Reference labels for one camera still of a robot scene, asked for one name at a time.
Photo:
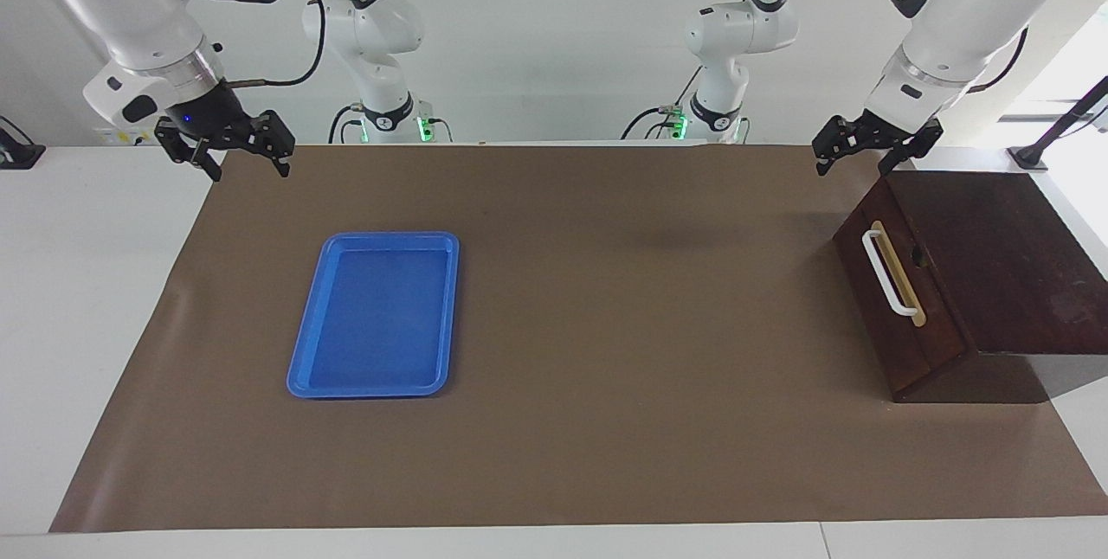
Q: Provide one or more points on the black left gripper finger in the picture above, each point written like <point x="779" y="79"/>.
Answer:
<point x="913" y="148"/>
<point x="831" y="145"/>

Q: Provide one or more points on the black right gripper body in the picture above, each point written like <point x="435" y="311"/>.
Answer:
<point x="212" y="113"/>

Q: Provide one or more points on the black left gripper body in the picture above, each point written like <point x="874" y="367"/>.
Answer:
<point x="874" y="133"/>

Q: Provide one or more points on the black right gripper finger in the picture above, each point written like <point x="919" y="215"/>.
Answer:
<point x="197" y="157"/>
<point x="279" y="144"/>

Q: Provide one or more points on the wooden drawer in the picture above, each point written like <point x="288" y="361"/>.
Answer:
<point x="926" y="343"/>

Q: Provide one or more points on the dark wooden drawer cabinet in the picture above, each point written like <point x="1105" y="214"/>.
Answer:
<point x="1013" y="256"/>

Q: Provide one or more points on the black stand with slanted pole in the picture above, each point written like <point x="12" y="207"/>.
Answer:
<point x="1060" y="122"/>

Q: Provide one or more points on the black stand with flat base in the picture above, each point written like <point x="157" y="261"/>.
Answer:
<point x="17" y="154"/>

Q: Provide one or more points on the blue plastic tray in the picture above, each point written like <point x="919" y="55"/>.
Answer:
<point x="376" y="317"/>

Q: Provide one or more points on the brown table mat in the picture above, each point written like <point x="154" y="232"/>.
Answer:
<point x="606" y="369"/>

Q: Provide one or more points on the white wall socket box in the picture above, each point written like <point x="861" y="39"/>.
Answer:
<point x="121" y="136"/>

